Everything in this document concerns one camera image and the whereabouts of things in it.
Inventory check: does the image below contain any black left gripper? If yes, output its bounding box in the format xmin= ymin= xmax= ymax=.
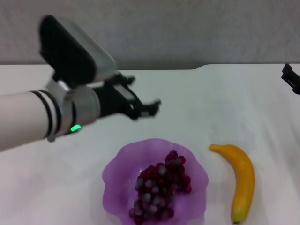
xmin=92 ymin=74 xmax=162 ymax=120

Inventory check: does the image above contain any red grape bunch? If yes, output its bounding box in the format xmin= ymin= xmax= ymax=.
xmin=128 ymin=150 xmax=192 ymax=225

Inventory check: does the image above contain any purple wavy plastic plate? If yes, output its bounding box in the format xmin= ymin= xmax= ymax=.
xmin=102 ymin=138 xmax=209 ymax=225

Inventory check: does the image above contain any yellow banana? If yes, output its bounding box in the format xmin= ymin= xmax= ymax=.
xmin=209 ymin=143 xmax=255 ymax=225

